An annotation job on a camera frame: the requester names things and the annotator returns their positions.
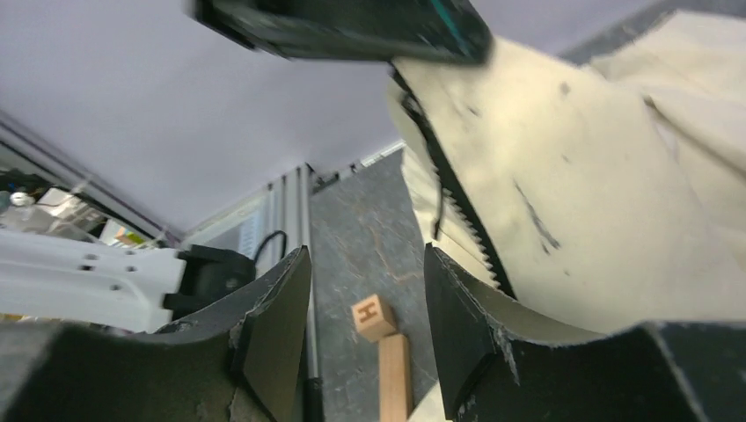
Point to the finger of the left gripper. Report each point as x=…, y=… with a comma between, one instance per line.
x=353, y=30

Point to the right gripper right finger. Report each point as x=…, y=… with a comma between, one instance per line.
x=499, y=361

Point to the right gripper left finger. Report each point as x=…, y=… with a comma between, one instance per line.
x=237, y=359

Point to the cream zip-up jacket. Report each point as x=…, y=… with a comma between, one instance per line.
x=603, y=195

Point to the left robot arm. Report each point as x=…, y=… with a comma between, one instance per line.
x=165, y=148

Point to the wooden letter cube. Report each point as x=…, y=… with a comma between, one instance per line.
x=374, y=318

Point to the wooden rectangular block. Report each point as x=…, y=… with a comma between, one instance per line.
x=395, y=380

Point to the aluminium frame rail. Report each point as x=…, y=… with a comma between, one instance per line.
x=287, y=219

